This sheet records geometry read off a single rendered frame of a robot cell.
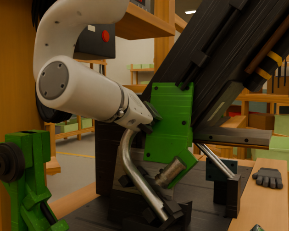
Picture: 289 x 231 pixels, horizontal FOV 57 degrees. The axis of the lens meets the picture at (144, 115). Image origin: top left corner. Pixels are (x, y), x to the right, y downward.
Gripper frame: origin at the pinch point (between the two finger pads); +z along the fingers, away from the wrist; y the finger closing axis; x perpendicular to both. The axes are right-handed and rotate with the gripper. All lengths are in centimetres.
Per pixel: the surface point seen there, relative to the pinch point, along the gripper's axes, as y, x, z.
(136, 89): 40, 10, 55
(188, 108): -5.3, -9.2, 2.8
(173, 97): -0.4, -8.2, 2.8
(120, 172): -5.4, 16.4, 4.4
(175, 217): -23.8, 8.0, -1.2
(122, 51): 662, 123, 804
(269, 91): 48, -70, 297
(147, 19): 37.9, -17.2, 20.9
